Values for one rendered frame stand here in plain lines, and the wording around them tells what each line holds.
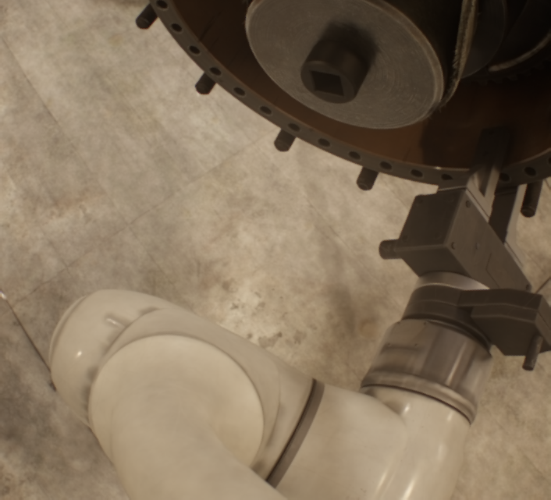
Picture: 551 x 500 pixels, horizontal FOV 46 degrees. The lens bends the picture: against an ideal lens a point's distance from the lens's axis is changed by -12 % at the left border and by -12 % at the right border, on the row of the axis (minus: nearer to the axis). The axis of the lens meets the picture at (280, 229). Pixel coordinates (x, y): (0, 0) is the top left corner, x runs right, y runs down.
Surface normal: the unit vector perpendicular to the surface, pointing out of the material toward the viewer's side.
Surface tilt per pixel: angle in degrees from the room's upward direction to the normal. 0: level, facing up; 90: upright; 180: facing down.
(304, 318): 0
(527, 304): 27
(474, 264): 40
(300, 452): 12
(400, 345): 50
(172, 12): 90
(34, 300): 0
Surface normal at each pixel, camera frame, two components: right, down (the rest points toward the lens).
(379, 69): -0.41, 0.81
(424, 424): 0.24, -0.65
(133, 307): 0.26, -0.82
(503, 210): -0.64, -0.59
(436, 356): -0.08, -0.50
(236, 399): 0.68, -0.31
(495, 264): 0.65, -0.07
